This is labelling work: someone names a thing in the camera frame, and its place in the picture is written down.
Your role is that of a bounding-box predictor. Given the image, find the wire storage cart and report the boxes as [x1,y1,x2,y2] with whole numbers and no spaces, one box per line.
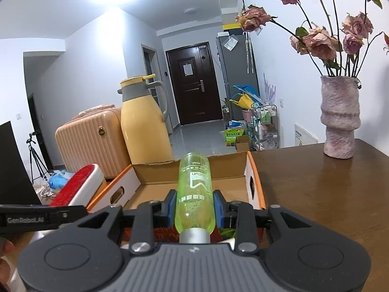
[247,103,280,152]

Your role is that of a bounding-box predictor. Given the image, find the dark entrance door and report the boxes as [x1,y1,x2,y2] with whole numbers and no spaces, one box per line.
[166,42,222,125]

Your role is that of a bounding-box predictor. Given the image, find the camera tripod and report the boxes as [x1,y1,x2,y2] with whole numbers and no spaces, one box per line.
[26,130,49,184]

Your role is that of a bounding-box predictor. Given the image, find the black paper bag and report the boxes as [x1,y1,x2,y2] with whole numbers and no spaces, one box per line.
[0,121,41,205]

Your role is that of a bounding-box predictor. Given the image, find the yellow thermos jug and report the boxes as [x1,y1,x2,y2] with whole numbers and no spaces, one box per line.
[117,74,174,165]

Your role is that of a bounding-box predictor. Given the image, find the dried pink roses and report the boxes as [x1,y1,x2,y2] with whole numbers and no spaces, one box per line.
[236,0,388,78]

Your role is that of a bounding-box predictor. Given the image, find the person's left hand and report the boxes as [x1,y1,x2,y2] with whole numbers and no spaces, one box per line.
[0,237,15,292]

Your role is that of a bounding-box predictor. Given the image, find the green spray bottle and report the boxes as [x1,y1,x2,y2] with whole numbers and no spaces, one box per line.
[175,152,216,244]

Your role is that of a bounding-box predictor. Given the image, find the peach ribbed suitcase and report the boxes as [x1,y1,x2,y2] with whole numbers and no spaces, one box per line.
[55,105,131,179]

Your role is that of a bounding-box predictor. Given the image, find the grey refrigerator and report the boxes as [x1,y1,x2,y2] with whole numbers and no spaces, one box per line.
[216,35,259,121]

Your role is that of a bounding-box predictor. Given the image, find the yellow box on fridge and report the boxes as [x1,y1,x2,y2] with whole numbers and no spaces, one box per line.
[222,23,243,35]

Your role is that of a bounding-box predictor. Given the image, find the blue tissue pack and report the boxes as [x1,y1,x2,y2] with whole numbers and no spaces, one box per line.
[48,170,74,190]

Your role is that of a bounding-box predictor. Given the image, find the pink textured vase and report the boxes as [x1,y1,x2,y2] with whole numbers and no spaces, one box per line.
[320,76,361,160]

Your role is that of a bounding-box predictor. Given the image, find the red white lint brush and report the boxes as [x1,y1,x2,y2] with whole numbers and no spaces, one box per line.
[49,164,107,207]

